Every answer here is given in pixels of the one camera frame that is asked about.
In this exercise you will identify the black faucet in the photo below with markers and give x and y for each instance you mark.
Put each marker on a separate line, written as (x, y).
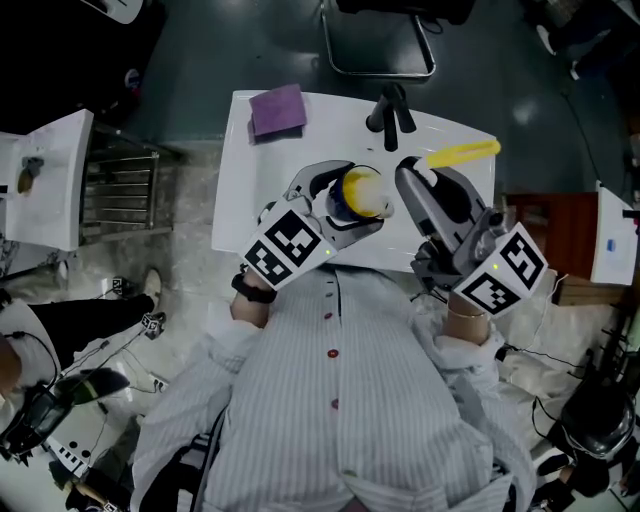
(390, 115)

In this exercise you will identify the white sink with white faucet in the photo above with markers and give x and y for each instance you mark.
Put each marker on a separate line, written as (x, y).
(55, 190)

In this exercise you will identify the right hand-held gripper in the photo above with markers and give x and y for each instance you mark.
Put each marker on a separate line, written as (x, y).
(500, 275)

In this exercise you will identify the white mug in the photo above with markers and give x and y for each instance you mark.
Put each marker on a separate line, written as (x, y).
(336, 202)

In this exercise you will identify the white plastic sheet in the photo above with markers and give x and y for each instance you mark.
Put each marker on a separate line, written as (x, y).
(540, 360)

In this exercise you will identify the white power strip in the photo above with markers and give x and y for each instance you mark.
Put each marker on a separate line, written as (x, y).
(160, 385)

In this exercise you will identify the purple cloth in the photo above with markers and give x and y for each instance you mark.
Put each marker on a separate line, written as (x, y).
(277, 110)

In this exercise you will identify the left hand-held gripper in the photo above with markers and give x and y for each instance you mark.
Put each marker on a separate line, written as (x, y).
(280, 245)

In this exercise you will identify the table with checkered cloth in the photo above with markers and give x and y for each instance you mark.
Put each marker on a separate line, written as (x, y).
(565, 7)

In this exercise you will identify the person's right forearm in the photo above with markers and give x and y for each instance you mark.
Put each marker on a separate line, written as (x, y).
(465, 330)

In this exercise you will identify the white curved device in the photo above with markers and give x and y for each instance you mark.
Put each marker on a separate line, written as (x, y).
(117, 9)

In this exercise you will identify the black mesh office chair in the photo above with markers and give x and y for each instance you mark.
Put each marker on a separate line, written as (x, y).
(380, 70)

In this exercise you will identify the person's striped shirt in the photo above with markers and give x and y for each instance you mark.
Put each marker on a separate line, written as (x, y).
(340, 415)

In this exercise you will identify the white board with black marks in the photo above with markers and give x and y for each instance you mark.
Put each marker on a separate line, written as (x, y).
(70, 457)

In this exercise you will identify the brown wooden cabinet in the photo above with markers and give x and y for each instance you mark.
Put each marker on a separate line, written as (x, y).
(550, 235)

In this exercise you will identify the white sink basin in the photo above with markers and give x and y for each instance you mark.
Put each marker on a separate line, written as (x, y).
(250, 190)

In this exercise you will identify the white sink with blue sticker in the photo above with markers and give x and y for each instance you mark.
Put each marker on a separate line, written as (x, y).
(615, 245)

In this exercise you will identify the black device with green stripe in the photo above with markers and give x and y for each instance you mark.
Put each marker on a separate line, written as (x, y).
(95, 385)

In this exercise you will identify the black wristband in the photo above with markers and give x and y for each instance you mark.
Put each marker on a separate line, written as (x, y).
(252, 290)

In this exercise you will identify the person's left forearm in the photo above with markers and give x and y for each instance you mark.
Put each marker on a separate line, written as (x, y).
(247, 314)

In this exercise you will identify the metal barred sink stand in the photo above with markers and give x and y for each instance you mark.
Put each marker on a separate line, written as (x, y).
(125, 190)

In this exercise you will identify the brown and grey scrubber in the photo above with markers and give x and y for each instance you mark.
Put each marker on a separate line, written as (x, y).
(30, 175)

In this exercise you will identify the black cabinet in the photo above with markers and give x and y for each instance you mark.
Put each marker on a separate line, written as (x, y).
(60, 65)

